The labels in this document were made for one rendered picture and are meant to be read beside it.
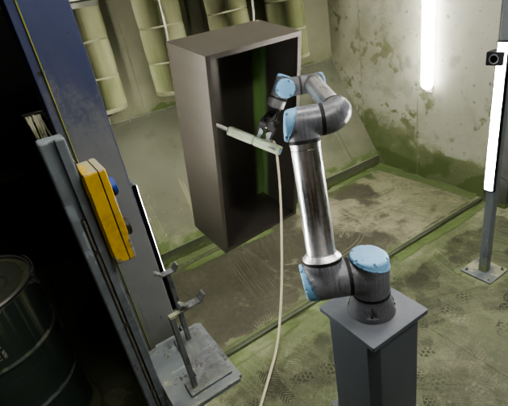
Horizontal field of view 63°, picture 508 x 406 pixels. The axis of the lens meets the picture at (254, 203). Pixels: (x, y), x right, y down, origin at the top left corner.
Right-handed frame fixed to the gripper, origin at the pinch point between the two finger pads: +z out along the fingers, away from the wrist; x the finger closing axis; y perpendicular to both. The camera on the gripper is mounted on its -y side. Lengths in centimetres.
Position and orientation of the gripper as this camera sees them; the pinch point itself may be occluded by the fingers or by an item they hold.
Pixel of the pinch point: (260, 144)
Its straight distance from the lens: 222.2
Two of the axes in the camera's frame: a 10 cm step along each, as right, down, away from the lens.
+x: -8.9, -4.0, 2.3
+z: -3.2, 8.9, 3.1
